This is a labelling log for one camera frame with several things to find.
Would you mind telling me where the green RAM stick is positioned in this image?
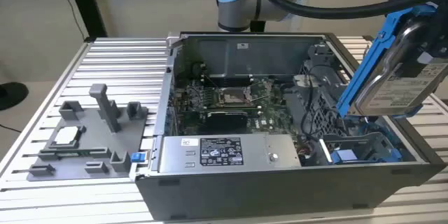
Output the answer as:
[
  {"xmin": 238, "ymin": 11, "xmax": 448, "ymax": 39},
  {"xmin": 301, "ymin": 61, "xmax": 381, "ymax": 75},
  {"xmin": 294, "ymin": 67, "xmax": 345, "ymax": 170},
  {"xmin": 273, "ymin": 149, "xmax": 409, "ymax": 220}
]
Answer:
[{"xmin": 39, "ymin": 147, "xmax": 107, "ymax": 157}]

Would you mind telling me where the green motherboard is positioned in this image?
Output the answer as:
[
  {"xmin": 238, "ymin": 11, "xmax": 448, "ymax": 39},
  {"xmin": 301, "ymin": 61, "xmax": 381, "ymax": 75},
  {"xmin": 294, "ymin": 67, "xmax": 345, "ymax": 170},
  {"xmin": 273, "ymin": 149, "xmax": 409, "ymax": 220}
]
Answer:
[{"xmin": 173, "ymin": 77, "xmax": 305, "ymax": 137}]

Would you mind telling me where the silver power supply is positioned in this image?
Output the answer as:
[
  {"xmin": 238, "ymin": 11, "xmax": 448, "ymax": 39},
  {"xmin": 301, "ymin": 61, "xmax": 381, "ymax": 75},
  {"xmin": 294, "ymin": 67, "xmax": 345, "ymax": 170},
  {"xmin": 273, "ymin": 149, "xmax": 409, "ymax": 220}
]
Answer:
[{"xmin": 155, "ymin": 133, "xmax": 302, "ymax": 171}]

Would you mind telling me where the CPU socket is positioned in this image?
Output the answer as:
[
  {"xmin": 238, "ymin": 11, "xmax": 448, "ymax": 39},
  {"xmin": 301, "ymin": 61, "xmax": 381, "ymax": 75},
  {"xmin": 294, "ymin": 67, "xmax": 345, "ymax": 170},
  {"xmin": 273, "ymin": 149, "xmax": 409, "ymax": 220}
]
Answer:
[{"xmin": 215, "ymin": 86, "xmax": 255, "ymax": 109}]

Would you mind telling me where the black round stand base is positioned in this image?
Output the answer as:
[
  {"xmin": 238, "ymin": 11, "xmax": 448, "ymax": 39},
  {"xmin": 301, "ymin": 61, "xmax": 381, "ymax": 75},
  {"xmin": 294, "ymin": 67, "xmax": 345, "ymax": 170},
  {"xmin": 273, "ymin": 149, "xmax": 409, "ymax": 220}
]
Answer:
[{"xmin": 0, "ymin": 82, "xmax": 29, "ymax": 111}]

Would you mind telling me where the grey metal drive cage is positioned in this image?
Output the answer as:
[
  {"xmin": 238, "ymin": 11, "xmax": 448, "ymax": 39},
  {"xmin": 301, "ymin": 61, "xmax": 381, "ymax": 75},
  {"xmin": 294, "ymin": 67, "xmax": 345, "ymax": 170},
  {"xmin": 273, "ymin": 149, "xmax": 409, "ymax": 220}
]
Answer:
[{"xmin": 289, "ymin": 44, "xmax": 371, "ymax": 142}]

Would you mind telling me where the grey parts rack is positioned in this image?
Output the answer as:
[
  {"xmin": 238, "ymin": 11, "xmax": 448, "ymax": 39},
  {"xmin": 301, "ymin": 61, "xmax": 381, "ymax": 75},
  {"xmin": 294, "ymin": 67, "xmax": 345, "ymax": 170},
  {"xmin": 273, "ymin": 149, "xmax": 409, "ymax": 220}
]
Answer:
[{"xmin": 26, "ymin": 83, "xmax": 149, "ymax": 182}]

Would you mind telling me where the black graphics card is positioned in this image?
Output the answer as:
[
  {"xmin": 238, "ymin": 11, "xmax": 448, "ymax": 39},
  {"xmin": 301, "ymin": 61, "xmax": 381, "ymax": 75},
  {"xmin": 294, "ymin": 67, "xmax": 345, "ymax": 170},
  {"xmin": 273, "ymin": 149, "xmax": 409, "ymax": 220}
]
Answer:
[{"xmin": 205, "ymin": 111, "xmax": 249, "ymax": 134}]

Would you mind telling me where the open black PC case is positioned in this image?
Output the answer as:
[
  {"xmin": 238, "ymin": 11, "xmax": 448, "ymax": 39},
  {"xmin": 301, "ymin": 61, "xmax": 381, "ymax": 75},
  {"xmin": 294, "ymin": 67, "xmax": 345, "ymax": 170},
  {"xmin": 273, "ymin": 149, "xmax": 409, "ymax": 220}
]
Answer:
[{"xmin": 127, "ymin": 31, "xmax": 445, "ymax": 221}]

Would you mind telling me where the black upright frame post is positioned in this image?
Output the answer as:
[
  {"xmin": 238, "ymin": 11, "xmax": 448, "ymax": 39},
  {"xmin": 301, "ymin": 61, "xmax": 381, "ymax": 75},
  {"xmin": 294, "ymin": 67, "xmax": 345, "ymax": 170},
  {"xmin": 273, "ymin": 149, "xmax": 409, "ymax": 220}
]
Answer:
[{"xmin": 62, "ymin": 0, "xmax": 107, "ymax": 38}]

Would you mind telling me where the silver CPU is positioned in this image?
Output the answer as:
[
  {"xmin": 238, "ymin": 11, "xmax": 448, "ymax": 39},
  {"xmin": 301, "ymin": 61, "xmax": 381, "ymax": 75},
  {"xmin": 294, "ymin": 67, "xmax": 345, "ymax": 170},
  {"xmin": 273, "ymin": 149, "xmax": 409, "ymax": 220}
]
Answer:
[{"xmin": 54, "ymin": 126, "xmax": 79, "ymax": 145}]

